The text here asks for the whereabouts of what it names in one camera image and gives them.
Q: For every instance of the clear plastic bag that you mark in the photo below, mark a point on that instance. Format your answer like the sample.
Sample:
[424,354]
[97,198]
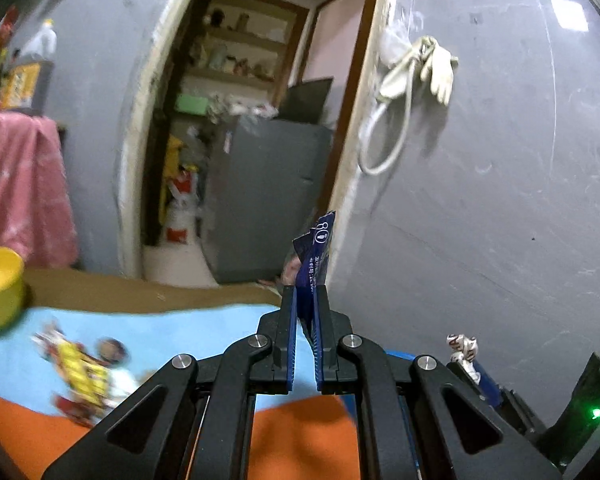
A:
[392,42]

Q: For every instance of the wooden door frame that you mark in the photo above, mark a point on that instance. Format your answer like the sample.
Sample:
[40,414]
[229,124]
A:
[135,160]

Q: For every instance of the printed blue and orange blanket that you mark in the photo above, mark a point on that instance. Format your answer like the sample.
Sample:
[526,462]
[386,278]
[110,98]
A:
[155,330]

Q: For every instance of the dark blue snack wrapper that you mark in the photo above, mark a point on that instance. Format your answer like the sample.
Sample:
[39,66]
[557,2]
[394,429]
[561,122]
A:
[317,260]

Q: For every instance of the white work glove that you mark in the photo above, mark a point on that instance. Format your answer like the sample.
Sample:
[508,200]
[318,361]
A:
[442,72]
[397,77]

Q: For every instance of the blue plastic basin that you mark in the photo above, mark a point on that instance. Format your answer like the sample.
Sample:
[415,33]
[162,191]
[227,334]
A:
[400,355]

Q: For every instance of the black flat panel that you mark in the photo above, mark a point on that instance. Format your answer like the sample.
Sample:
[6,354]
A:
[307,100]

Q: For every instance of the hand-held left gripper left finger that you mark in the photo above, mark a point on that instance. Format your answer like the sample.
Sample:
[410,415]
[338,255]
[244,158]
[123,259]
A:
[289,340]

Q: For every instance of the green box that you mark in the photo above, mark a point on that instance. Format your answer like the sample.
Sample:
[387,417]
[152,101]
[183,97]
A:
[192,104]

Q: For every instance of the yellow plastic bowl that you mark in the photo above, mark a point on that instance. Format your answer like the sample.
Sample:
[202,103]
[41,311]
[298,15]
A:
[0,285]

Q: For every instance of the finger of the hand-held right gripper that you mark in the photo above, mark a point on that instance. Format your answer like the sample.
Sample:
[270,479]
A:
[487,390]

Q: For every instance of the wooden shelf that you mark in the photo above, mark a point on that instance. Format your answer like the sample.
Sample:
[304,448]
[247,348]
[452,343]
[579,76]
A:
[245,40]

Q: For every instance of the white and red wrapper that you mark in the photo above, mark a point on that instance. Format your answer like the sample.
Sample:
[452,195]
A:
[461,347]

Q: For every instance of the yellow plastic container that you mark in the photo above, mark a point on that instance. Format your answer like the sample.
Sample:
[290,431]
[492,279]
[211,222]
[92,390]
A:
[171,160]

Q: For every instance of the small pink cloth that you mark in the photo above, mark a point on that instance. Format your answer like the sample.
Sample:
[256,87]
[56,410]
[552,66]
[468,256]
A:
[290,270]

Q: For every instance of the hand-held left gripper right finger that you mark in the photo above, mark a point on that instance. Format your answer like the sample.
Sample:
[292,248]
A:
[321,350]

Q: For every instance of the pink checked cloth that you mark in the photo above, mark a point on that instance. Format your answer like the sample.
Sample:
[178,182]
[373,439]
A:
[25,185]

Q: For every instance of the brown bed sheet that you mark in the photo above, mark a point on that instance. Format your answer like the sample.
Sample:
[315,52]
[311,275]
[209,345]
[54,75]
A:
[105,290]

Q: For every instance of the grey refrigerator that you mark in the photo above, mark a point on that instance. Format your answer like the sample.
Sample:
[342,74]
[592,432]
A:
[265,200]

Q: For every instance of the large cooking oil bottle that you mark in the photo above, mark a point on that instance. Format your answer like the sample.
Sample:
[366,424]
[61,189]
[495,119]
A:
[25,85]

